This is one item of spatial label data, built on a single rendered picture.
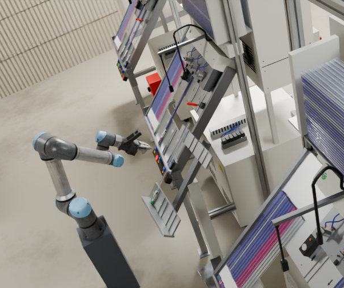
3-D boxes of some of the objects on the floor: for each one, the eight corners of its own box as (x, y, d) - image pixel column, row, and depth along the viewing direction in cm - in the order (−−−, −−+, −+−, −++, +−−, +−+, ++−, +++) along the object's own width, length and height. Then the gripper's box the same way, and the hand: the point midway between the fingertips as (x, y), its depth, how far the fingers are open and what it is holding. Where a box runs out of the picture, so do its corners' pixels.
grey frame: (203, 255, 306) (99, -23, 194) (172, 184, 369) (81, -57, 257) (278, 223, 309) (220, -68, 197) (235, 159, 372) (172, -90, 259)
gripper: (115, 144, 290) (146, 152, 299) (118, 152, 282) (148, 160, 292) (121, 133, 286) (151, 142, 295) (123, 141, 279) (154, 149, 288)
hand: (150, 147), depth 292 cm, fingers closed
